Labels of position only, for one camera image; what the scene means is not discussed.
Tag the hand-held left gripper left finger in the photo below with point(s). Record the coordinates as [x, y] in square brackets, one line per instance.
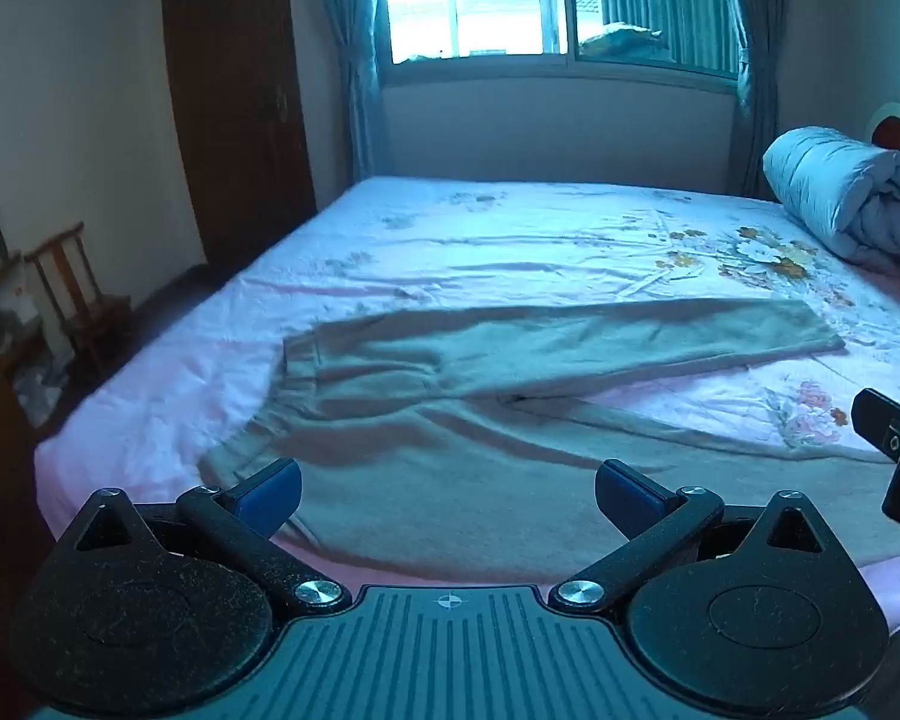
[271, 501]

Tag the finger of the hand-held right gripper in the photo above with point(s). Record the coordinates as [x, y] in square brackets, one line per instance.
[881, 420]

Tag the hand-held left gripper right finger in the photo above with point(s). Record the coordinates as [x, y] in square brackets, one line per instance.
[624, 499]

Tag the grey-green pants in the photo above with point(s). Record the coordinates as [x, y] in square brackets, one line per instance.
[495, 457]

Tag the rolled light blue duvet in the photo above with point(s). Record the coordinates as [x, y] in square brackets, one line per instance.
[832, 180]

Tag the bed with floral sheet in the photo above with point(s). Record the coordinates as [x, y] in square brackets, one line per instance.
[510, 240]

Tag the wooden chair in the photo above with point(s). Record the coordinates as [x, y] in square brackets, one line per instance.
[75, 292]

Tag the dark wooden door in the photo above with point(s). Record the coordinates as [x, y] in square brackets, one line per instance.
[232, 90]

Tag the window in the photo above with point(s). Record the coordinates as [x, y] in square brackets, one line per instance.
[487, 7]

